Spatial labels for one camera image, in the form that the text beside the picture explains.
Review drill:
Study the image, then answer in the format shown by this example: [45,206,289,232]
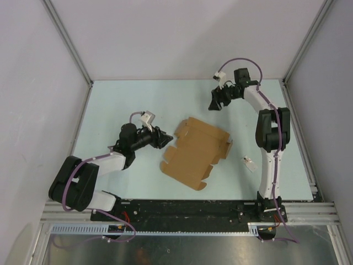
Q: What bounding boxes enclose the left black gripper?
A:
[131,123,173,151]

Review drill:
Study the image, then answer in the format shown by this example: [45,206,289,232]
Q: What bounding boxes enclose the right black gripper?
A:
[208,81,240,111]

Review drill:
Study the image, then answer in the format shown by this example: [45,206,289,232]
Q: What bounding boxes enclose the brown cardboard box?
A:
[160,117,233,191]

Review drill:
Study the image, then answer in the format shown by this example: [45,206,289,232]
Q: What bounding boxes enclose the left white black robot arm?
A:
[49,123,173,221]

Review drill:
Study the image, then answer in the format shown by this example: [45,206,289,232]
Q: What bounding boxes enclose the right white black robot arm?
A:
[208,68,291,223]

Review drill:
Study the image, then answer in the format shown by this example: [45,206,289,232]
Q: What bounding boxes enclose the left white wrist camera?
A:
[139,111,156,132]

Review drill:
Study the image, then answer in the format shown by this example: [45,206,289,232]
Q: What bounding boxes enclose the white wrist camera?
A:
[213,71,227,89]
[139,111,156,132]

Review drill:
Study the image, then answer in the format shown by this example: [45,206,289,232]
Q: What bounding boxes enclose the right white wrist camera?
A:
[213,71,227,89]

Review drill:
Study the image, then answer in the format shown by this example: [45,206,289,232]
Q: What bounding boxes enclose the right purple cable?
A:
[219,57,285,199]

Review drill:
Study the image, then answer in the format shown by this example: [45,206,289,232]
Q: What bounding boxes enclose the purple cable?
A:
[219,57,285,199]
[62,110,144,213]

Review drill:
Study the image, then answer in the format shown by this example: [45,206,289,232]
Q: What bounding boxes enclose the right aluminium frame post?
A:
[281,0,335,83]

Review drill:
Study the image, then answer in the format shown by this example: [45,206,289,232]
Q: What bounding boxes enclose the aluminium frame post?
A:
[281,0,335,83]
[40,0,93,85]

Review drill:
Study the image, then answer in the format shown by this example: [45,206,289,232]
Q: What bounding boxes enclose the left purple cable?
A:
[62,110,144,213]

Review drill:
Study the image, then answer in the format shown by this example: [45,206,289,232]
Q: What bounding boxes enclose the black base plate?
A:
[90,199,287,226]

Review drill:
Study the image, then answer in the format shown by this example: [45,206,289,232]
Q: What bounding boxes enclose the grey slotted cable duct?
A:
[50,224,259,236]

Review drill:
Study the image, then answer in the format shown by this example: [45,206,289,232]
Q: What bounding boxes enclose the aluminium rail beam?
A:
[40,201,339,223]

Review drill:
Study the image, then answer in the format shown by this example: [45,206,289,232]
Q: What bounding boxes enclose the left aluminium frame post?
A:
[40,0,93,85]

